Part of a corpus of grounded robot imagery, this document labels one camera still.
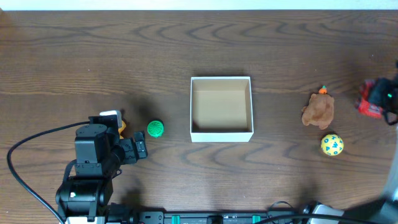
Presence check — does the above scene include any red toy fire truck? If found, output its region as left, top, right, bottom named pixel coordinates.
left=355, top=80, right=383, bottom=119

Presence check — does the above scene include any brown plush bear toy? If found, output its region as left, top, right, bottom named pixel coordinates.
left=302, top=86, right=335, bottom=130

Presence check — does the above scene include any yellow letter ball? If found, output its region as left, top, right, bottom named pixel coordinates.
left=321, top=134, right=344, bottom=156

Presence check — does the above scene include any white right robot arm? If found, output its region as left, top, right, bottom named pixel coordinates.
left=369, top=73, right=397, bottom=223

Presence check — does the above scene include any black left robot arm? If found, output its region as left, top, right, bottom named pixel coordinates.
left=55, top=115, right=148, bottom=223

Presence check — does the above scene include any green ridged ball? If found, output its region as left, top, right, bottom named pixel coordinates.
left=147, top=120, right=164, bottom=138

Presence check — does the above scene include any white cardboard box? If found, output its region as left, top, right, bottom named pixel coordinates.
left=190, top=77, right=254, bottom=142

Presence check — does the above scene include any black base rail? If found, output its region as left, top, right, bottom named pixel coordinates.
left=105, top=202, right=346, bottom=224

